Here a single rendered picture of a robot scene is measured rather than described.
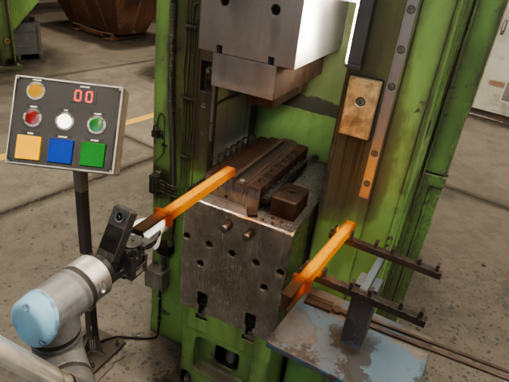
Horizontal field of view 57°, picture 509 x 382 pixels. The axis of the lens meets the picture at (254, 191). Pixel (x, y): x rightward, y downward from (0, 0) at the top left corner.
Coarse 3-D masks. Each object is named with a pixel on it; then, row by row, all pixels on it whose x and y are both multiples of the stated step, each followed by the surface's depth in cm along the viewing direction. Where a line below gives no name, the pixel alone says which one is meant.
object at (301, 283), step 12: (348, 228) 133; (336, 240) 126; (324, 252) 121; (312, 264) 116; (324, 264) 118; (300, 276) 110; (312, 276) 112; (288, 288) 105; (300, 288) 109; (288, 300) 104; (288, 312) 104
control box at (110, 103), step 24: (24, 96) 147; (48, 96) 147; (72, 96) 147; (96, 96) 148; (120, 96) 148; (24, 120) 147; (48, 120) 147; (72, 120) 147; (120, 120) 149; (48, 144) 147; (120, 144) 152; (72, 168) 147; (96, 168) 147
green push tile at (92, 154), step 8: (88, 144) 147; (96, 144) 147; (104, 144) 147; (80, 152) 147; (88, 152) 147; (96, 152) 147; (104, 152) 147; (80, 160) 146; (88, 160) 146; (96, 160) 147; (104, 160) 147
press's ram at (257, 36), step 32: (224, 0) 125; (256, 0) 121; (288, 0) 117; (320, 0) 126; (352, 0) 129; (224, 32) 128; (256, 32) 124; (288, 32) 120; (320, 32) 134; (288, 64) 124
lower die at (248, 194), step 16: (256, 144) 177; (272, 144) 176; (240, 160) 160; (256, 160) 159; (272, 160) 161; (208, 176) 150; (256, 176) 150; (272, 176) 152; (224, 192) 150; (240, 192) 147; (256, 192) 144
